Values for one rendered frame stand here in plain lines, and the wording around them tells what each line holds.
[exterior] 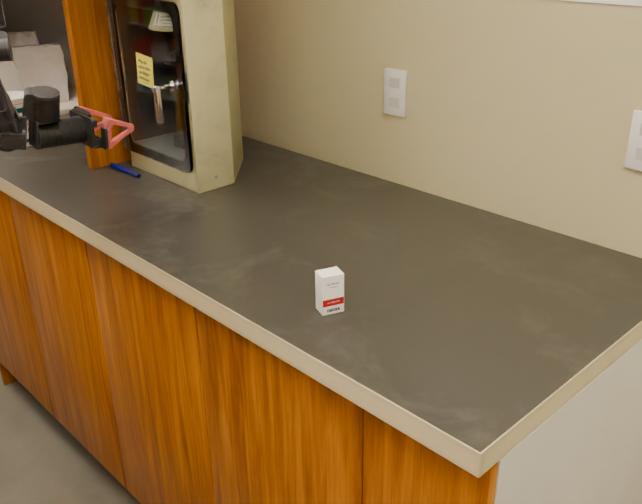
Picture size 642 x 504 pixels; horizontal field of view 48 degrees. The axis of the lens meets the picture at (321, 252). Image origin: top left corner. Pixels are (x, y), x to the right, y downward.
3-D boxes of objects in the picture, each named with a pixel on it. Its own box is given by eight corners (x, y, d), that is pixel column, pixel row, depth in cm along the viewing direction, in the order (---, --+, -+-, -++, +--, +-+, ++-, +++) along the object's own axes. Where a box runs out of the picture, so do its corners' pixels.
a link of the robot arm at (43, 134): (23, 142, 152) (35, 155, 149) (23, 112, 148) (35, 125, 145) (55, 137, 157) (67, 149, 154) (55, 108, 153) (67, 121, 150)
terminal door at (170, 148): (130, 149, 196) (109, -7, 179) (193, 174, 176) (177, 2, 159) (127, 149, 195) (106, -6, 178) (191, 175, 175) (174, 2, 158)
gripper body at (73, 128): (76, 108, 160) (44, 112, 155) (98, 118, 153) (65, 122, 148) (79, 136, 162) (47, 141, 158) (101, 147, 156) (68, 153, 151)
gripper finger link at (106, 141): (121, 107, 161) (82, 113, 155) (137, 114, 157) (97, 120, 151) (123, 137, 164) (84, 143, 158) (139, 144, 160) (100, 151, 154)
